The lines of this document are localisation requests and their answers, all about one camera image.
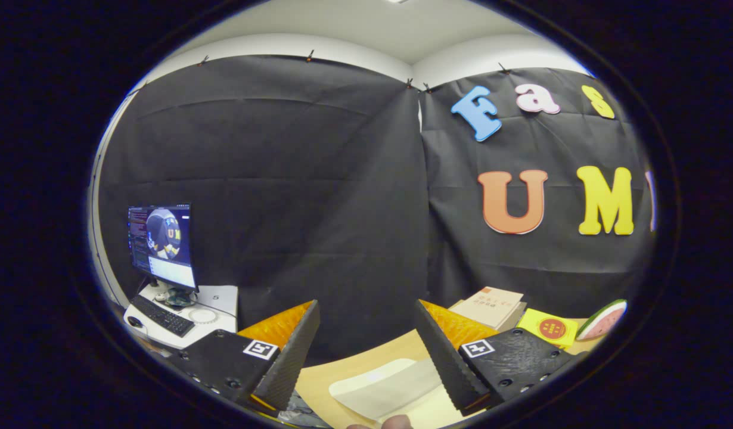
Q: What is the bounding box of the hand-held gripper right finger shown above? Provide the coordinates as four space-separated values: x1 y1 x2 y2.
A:
414 299 588 417

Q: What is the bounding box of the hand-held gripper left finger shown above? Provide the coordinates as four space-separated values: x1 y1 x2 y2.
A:
167 299 321 417

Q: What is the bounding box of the yellow flat box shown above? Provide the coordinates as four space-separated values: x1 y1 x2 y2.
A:
517 308 580 349

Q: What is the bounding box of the beige book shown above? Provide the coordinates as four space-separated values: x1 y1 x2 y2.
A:
449 287 528 332

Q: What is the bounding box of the white computer desk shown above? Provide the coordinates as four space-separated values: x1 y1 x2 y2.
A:
123 281 240 351

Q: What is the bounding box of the white round object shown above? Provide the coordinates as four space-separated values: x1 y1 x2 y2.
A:
187 306 220 326

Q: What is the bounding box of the black keyboard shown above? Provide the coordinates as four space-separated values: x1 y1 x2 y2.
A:
129 294 196 338

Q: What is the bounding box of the watermelon slice plush toy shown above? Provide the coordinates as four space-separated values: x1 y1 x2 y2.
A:
576 299 628 341

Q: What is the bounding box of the computer monitor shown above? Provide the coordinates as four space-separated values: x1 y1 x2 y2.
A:
127 203 199 294

